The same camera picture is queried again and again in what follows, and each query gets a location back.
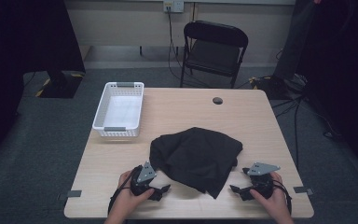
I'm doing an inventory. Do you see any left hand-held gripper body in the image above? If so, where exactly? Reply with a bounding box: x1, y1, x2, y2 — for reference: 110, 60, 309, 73
130, 161, 158, 197

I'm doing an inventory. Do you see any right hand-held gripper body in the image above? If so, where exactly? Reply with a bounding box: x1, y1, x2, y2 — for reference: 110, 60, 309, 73
242, 161, 282, 200

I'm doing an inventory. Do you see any black cloth garment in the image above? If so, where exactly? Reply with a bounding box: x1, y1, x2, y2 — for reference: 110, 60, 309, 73
149, 126, 244, 200

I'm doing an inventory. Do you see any person's right hand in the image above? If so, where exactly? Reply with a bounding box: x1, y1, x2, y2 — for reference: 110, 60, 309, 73
249, 172, 289, 217

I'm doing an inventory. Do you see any person's left hand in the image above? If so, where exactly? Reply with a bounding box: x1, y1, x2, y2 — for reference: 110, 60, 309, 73
115, 170, 156, 217

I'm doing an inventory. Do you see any grey tape strip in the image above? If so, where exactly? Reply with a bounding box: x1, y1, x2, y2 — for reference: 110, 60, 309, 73
58, 189, 83, 201
293, 185, 315, 196

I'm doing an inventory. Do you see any white plastic basket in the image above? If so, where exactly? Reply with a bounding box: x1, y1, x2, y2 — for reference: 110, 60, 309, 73
91, 81, 145, 138

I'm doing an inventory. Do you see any dark equipment pile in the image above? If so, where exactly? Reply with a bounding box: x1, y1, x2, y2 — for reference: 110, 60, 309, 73
249, 74, 310, 101

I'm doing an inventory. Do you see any black folding chair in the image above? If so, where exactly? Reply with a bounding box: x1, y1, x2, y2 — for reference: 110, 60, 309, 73
179, 20, 250, 90

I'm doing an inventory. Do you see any dark curtain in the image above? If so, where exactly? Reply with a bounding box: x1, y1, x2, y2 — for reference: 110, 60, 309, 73
295, 0, 358, 188
0, 0, 87, 164

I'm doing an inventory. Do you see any grey leaning panel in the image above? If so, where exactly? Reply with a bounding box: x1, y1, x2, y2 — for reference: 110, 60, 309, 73
272, 0, 318, 81

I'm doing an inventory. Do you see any right hand-held gripper cable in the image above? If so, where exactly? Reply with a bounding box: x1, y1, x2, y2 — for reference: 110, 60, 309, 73
271, 178, 294, 216

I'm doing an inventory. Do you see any hand-held gripper cable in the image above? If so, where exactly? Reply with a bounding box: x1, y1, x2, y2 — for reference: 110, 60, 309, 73
271, 178, 294, 216
107, 166, 142, 217

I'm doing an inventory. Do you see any left hand-held gripper cable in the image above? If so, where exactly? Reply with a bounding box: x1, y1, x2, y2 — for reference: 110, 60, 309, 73
107, 166, 142, 217

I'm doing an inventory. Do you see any black floor cable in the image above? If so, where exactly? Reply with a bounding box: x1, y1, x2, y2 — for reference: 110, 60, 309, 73
293, 96, 304, 171

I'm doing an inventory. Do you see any black wall outlet cable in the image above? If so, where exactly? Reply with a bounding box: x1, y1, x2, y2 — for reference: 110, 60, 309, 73
166, 7, 211, 89

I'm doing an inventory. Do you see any white wall outlet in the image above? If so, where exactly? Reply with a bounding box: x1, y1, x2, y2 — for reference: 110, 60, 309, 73
162, 0, 186, 14

